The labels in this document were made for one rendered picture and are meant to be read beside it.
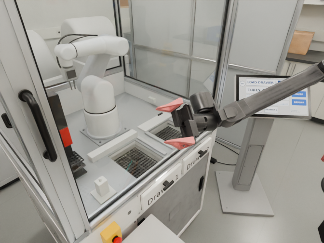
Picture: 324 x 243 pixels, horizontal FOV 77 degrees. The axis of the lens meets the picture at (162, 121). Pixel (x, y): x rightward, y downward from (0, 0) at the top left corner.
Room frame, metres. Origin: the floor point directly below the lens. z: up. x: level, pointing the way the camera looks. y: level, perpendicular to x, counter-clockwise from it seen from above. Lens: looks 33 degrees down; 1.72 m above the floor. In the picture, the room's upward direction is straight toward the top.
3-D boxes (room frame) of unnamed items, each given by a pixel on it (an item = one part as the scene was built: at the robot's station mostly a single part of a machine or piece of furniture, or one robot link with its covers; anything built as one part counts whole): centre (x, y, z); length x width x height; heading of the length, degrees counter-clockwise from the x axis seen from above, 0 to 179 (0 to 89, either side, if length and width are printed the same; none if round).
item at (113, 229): (0.45, 0.21, 0.88); 0.07 x 0.05 x 0.07; 138
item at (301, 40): (3.34, -2.07, 1.04); 0.41 x 0.32 x 0.28; 51
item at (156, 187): (0.71, 0.00, 0.87); 0.29 x 0.02 x 0.11; 138
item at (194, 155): (0.94, -0.22, 0.87); 0.29 x 0.02 x 0.11; 138
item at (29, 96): (0.38, 0.27, 1.45); 0.05 x 0.03 x 0.19; 48
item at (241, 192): (1.35, -0.80, 0.51); 0.50 x 0.45 x 1.02; 176
